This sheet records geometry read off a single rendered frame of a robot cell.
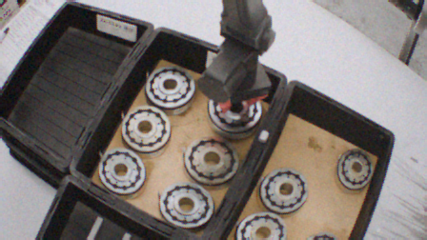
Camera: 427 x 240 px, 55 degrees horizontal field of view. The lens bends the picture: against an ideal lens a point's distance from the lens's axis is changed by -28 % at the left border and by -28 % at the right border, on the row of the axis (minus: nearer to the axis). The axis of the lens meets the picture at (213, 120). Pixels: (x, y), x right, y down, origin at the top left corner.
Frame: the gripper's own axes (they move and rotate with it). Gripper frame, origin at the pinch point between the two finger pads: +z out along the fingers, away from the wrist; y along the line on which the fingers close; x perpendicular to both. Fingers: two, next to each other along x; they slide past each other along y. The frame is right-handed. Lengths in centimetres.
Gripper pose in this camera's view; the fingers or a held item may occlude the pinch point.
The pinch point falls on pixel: (235, 105)
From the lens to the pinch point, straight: 108.6
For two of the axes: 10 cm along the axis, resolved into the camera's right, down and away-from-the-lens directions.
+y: 9.4, -2.7, 2.1
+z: -0.4, 5.1, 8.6
